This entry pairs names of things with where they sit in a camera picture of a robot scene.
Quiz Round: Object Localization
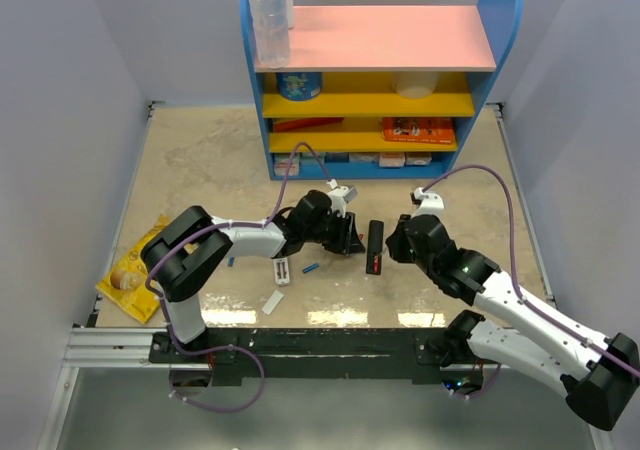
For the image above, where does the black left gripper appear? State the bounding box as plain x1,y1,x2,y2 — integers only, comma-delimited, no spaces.
304,208,365,255

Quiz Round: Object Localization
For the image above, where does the black remote control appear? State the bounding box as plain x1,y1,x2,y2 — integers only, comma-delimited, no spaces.
365,220,384,275

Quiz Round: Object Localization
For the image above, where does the white remote control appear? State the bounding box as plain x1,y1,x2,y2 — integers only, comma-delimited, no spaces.
273,257,291,286

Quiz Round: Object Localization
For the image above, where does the white battery cover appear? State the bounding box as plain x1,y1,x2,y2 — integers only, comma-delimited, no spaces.
262,290,284,315

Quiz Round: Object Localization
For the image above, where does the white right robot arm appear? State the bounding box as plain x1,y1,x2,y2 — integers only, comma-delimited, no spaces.
386,214,639,431

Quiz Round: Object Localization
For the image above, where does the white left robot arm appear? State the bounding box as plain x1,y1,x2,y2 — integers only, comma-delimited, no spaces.
140,186,365,362

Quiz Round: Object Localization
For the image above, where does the red tissue pack right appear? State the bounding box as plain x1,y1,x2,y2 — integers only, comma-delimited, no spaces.
378,152,406,168

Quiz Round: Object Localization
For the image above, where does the white tissue pack right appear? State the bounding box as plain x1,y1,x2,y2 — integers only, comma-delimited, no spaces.
405,152,432,166

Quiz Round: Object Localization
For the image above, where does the blue tissue pack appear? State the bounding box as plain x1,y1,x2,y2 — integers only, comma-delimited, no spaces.
324,152,349,163

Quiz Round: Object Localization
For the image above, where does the green tissue pack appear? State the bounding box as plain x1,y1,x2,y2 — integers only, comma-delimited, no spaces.
298,152,325,167

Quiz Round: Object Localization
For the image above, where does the red white tissue pack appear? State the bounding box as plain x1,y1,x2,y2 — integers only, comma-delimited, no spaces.
273,153,300,177

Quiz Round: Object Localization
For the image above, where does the orange box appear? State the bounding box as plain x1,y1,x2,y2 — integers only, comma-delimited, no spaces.
381,117,456,145

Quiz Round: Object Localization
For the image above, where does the red flat book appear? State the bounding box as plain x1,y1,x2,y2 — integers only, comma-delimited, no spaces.
272,117,344,133

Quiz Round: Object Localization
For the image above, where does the blue shelf unit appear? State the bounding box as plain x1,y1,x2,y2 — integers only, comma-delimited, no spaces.
239,0,523,180

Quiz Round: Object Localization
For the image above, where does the blue cartoon can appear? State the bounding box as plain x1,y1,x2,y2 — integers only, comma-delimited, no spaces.
276,72,323,102

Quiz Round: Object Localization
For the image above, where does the yellow chips bag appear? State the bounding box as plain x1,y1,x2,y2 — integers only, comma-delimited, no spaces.
96,214,169,324

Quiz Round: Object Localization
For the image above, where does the clear plastic bottle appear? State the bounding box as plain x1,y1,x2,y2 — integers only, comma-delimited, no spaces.
249,0,290,69

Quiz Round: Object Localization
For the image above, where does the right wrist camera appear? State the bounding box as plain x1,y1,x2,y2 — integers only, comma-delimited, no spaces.
411,187,445,218

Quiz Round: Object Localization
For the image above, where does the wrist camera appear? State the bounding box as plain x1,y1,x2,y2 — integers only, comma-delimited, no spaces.
411,187,445,218
327,179,358,217

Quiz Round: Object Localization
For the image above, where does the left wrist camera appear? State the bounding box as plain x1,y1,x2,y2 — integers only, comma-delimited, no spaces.
327,179,358,217

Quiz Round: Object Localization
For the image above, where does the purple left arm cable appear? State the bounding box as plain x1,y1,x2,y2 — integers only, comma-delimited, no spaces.
144,142,336,356

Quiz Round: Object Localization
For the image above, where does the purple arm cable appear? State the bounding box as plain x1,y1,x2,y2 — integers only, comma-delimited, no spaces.
144,142,336,356
424,164,640,379

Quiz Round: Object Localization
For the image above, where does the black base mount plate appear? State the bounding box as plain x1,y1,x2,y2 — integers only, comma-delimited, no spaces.
149,328,479,386

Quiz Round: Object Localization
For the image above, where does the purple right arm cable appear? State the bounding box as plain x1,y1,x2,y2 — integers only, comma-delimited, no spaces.
424,164,640,379

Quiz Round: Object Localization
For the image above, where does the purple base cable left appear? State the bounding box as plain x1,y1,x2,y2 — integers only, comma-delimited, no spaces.
168,344,266,413

